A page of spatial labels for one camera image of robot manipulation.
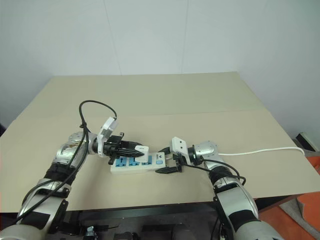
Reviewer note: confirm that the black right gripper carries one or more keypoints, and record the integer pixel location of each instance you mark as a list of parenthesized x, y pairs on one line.
[(179, 163)]

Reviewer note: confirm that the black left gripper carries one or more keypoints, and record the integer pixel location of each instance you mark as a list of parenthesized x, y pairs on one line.
[(113, 147)]

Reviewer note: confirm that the white charger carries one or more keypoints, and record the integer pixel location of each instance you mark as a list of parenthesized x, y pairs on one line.
[(143, 152)]

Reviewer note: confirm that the white power strip blue sockets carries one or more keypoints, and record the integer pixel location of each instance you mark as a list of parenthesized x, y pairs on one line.
[(140, 167)]

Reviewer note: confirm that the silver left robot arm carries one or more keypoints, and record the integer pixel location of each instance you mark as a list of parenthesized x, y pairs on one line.
[(50, 190)]

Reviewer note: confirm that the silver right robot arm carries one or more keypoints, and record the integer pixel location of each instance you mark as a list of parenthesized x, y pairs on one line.
[(235, 200)]

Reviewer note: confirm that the grey box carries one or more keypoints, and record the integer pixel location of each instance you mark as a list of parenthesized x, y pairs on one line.
[(308, 141)]

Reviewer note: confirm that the orange cloth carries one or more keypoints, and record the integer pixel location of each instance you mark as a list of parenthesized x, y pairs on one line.
[(312, 220)]

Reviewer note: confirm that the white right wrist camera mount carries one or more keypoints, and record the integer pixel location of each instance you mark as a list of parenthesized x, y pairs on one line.
[(178, 146)]

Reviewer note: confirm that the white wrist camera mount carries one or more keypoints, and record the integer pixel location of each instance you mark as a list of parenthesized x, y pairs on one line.
[(178, 146), (106, 130)]

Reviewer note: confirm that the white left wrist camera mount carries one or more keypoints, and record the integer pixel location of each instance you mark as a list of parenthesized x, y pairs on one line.
[(106, 130)]

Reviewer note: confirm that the black table frame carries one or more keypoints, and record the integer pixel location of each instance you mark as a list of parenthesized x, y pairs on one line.
[(140, 212)]

